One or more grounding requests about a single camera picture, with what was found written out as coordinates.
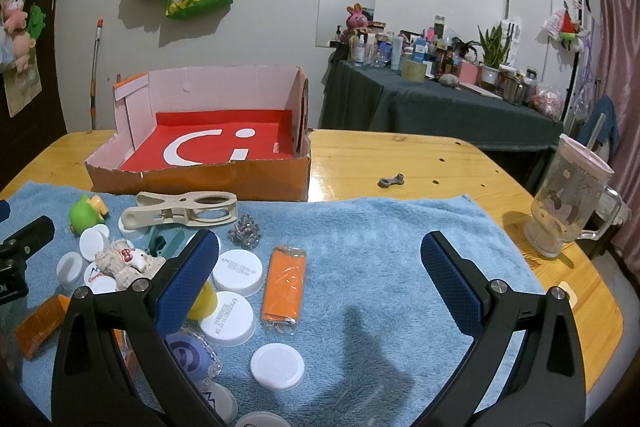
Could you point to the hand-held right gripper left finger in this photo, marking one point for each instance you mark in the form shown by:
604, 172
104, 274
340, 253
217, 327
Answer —
187, 279

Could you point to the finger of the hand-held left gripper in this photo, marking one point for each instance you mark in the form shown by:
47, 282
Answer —
3, 211
35, 232

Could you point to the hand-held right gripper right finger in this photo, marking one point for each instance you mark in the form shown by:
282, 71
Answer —
452, 279

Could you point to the heap of white bottle lids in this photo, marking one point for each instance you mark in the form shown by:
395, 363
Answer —
237, 272

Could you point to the green toy duck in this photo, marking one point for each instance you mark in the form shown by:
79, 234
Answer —
82, 214

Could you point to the beige knitted toy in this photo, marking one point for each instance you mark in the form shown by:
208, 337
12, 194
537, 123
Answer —
120, 264

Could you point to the orange packet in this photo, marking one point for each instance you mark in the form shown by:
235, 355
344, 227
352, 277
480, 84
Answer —
40, 327
285, 287

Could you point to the orange cardboard box red inside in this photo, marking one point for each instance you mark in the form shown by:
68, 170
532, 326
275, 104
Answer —
140, 152

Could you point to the yellow bottle cap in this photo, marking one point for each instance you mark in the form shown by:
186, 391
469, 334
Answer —
206, 302

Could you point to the small teal clip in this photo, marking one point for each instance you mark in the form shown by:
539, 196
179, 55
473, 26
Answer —
175, 244

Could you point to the large beige clothes peg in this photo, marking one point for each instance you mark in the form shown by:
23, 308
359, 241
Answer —
150, 214

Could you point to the blue round lid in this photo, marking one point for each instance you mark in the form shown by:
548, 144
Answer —
187, 357

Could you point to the light blue towel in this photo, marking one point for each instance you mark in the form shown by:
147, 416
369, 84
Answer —
375, 257

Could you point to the paper door poster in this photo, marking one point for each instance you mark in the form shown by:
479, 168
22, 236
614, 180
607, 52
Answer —
20, 89

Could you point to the plastic mug with straw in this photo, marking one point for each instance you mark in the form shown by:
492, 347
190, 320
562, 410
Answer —
560, 207

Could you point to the clear plastic bag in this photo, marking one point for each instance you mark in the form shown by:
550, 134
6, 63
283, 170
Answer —
5, 54

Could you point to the pink plush toy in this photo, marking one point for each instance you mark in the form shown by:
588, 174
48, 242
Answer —
22, 49
15, 12

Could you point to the side table with dark cloth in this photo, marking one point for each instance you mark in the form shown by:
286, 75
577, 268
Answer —
425, 107

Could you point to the green plush toy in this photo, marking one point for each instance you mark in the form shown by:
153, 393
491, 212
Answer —
36, 19

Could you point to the grey stone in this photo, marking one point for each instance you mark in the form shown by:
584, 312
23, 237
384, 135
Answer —
448, 80

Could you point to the metal pot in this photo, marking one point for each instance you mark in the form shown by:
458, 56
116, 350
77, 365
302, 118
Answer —
515, 89

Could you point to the pink box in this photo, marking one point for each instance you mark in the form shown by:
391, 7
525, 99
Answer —
470, 73

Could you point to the blue cloth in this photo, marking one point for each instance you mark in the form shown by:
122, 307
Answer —
602, 117

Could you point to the row of cosmetic bottles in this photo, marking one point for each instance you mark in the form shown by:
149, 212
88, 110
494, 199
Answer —
395, 52

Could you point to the snake plant in white pot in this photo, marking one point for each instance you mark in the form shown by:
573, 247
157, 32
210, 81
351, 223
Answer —
492, 47

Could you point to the watermelon plush toy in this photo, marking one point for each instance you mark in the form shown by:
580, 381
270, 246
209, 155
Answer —
567, 29

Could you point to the pink rabbit plush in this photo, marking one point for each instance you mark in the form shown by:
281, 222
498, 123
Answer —
356, 19

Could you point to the white wardrobe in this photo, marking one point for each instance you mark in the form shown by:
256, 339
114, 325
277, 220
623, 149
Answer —
530, 7

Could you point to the pink curtain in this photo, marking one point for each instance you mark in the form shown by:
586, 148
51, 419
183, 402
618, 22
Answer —
617, 32

